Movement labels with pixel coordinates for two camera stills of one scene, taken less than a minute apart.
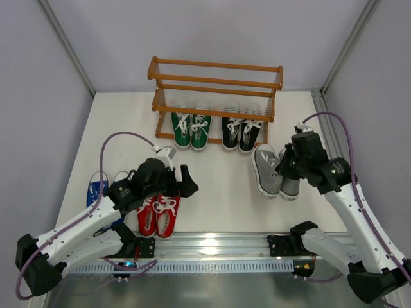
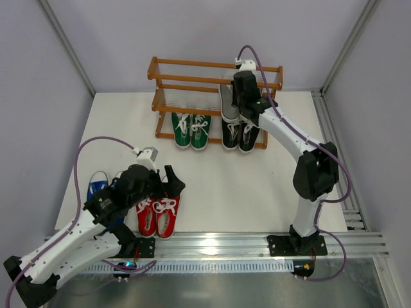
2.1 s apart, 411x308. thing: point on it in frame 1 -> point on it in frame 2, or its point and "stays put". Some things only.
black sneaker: (248, 133) stays put
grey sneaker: (264, 160) -> (229, 113)
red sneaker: (146, 219) stays put
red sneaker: (166, 208) stays put
